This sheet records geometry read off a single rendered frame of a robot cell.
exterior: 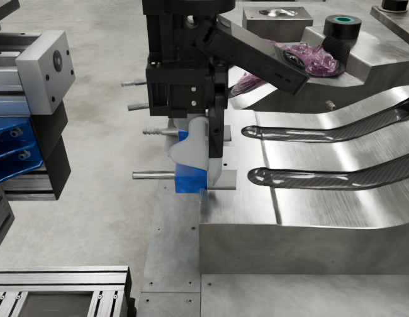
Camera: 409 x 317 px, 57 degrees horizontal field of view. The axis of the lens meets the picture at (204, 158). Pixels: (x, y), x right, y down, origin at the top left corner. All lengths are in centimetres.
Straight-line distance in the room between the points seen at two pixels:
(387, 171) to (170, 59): 31
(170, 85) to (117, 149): 178
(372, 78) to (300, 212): 44
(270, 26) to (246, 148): 73
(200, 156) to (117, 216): 134
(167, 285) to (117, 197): 137
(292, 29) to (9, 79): 86
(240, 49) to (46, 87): 33
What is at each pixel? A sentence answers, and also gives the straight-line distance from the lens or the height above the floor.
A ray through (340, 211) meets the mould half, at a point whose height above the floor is 88.
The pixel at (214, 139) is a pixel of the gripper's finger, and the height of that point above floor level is 98.
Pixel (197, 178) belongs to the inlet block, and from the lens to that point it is 45.
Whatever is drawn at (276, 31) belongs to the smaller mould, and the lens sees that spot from 122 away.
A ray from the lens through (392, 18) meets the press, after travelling 168.
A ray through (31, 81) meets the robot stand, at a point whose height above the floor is 96.
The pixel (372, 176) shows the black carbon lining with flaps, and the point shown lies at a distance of 53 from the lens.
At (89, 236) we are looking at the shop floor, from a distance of 168.
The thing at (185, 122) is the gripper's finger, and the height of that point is 95.
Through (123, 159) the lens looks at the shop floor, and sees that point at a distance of 206.
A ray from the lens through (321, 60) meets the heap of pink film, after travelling 85.
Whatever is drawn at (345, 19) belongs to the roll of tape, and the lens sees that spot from 98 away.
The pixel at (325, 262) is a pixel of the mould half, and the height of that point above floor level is 82.
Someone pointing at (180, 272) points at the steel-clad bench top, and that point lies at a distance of 49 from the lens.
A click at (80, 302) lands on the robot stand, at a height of 21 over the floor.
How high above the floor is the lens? 119
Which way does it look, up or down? 36 degrees down
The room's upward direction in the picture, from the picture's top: straight up
